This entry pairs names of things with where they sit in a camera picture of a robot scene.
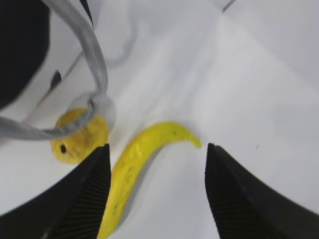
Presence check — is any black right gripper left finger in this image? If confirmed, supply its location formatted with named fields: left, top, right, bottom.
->
left=0, top=144, right=111, bottom=239

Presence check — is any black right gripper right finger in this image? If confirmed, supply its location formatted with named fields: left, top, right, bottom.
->
left=204, top=143, right=319, bottom=239

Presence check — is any yellow toy pear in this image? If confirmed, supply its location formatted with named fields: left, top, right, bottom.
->
left=50, top=114, right=109, bottom=164

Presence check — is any yellow banana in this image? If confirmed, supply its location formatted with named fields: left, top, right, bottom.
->
left=97, top=121, right=202, bottom=239

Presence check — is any navy blue lunch bag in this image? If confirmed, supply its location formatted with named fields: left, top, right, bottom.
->
left=0, top=0, right=109, bottom=140

